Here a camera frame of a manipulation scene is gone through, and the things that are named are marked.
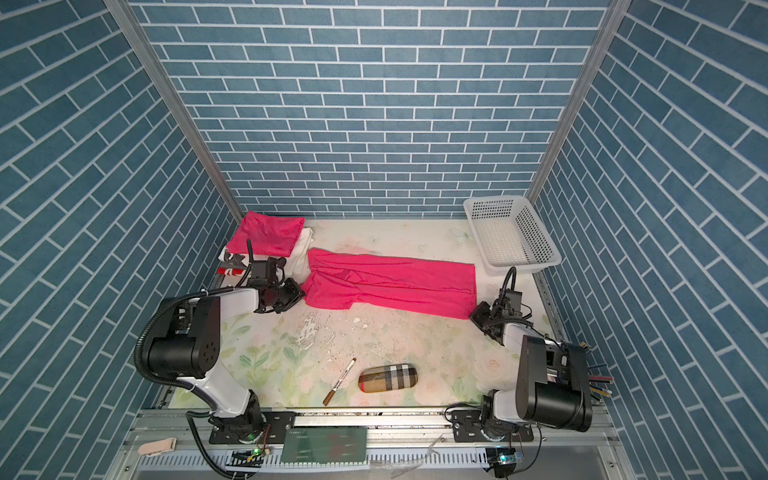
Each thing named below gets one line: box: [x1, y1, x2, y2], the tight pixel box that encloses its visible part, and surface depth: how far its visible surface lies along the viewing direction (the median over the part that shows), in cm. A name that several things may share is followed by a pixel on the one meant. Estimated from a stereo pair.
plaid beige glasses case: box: [358, 363, 419, 393], surface depth 80 cm
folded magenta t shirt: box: [226, 210, 305, 257], surface depth 108 cm
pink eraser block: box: [138, 438, 178, 457], surface depth 71 cm
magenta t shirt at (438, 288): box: [301, 248, 477, 319], surface depth 102 cm
